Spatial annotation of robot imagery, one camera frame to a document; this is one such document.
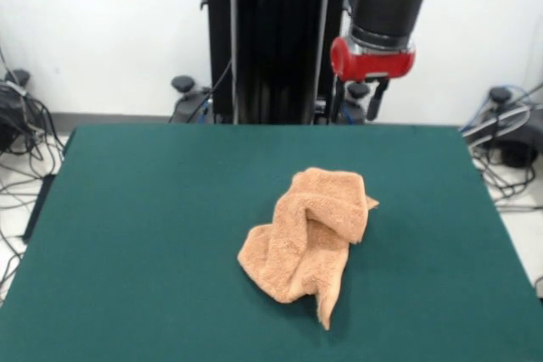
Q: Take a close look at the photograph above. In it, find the curved blue cable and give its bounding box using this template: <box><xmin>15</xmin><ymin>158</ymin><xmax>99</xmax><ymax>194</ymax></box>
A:
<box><xmin>340</xmin><ymin>98</ymin><xmax>361</xmax><ymax>125</ymax></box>

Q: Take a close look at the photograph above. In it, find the long blue cable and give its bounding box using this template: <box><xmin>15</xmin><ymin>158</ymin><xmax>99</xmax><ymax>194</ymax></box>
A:
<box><xmin>460</xmin><ymin>84</ymin><xmax>543</xmax><ymax>134</ymax></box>

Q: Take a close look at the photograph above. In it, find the dark stand base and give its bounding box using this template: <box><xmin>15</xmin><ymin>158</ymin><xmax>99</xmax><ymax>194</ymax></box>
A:
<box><xmin>0</xmin><ymin>81</ymin><xmax>27</xmax><ymax>153</ymax></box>

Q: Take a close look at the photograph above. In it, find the black round foot knob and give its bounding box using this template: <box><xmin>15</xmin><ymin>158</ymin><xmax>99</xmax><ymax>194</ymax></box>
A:
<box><xmin>171</xmin><ymin>75</ymin><xmax>195</xmax><ymax>94</ymax></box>
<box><xmin>4</xmin><ymin>69</ymin><xmax>31</xmax><ymax>86</ymax></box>
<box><xmin>488</xmin><ymin>86</ymin><xmax>513</xmax><ymax>103</ymax></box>
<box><xmin>347</xmin><ymin>81</ymin><xmax>371</xmax><ymax>100</ymax></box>

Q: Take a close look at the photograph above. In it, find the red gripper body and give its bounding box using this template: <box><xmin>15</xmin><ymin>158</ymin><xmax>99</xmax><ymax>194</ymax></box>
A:
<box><xmin>330</xmin><ymin>37</ymin><xmax>417</xmax><ymax>82</ymax></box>

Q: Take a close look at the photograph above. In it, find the tan terry towel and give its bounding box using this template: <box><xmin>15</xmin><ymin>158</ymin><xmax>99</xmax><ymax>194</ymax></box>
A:
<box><xmin>236</xmin><ymin>166</ymin><xmax>381</xmax><ymax>331</ymax></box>

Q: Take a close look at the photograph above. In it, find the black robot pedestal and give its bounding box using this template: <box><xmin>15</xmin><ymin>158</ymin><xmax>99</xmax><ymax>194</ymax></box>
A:
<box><xmin>169</xmin><ymin>0</ymin><xmax>366</xmax><ymax>125</ymax></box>

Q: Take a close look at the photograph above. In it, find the black pedestal cable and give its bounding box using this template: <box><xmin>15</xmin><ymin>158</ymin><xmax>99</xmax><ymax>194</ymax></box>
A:
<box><xmin>186</xmin><ymin>58</ymin><xmax>234</xmax><ymax>124</ymax></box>

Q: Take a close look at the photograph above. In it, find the dark green tablecloth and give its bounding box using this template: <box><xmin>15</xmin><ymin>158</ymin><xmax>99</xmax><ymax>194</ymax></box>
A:
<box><xmin>0</xmin><ymin>123</ymin><xmax>543</xmax><ymax>362</ymax></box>

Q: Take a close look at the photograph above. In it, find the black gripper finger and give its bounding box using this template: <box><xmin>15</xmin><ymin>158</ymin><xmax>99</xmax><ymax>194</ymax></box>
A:
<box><xmin>367</xmin><ymin>77</ymin><xmax>389</xmax><ymax>121</ymax></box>
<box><xmin>332</xmin><ymin>75</ymin><xmax>342</xmax><ymax>124</ymax></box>

